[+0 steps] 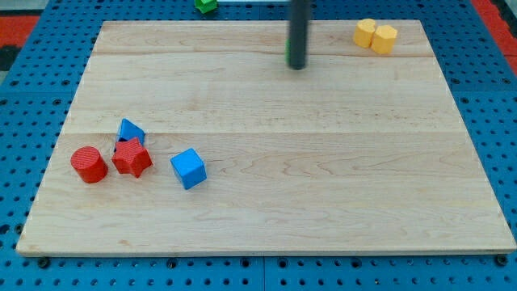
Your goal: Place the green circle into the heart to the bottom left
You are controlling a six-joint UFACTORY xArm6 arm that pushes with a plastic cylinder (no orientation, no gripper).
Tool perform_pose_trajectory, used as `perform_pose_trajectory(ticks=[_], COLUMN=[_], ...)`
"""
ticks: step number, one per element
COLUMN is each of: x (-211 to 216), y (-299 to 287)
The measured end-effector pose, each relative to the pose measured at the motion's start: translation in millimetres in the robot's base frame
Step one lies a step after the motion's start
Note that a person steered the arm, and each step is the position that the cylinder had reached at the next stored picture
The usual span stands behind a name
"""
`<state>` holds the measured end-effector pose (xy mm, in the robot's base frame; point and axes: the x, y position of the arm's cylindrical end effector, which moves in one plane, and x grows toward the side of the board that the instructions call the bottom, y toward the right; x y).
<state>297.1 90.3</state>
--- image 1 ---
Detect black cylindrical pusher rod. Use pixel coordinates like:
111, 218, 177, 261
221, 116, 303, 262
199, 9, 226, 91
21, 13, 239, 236
288, 0, 311, 70

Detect green circle block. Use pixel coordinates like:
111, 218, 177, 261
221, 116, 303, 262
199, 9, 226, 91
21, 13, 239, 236
284, 39, 290, 65

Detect red star block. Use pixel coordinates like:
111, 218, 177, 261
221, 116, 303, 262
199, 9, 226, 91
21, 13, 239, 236
111, 137, 153, 178

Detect blue cube block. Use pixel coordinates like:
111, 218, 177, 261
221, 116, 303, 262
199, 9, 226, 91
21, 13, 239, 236
170, 148, 207, 190

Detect blue triangle block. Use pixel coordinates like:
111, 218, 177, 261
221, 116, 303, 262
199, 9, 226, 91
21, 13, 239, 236
116, 118, 145, 145

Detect red cylinder block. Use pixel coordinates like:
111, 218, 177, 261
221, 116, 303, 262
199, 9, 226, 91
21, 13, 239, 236
70, 146, 108, 183

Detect yellow heart block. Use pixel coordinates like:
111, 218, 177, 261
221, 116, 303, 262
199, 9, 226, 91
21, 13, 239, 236
353, 19, 376, 49

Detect green star block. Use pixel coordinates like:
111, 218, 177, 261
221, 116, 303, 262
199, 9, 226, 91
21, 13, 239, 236
195, 0, 218, 14

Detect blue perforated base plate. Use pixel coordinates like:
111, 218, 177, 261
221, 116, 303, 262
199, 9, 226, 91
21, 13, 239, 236
1, 1, 516, 290

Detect wooden board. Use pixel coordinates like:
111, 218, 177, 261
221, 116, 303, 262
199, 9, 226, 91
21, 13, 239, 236
17, 20, 516, 257

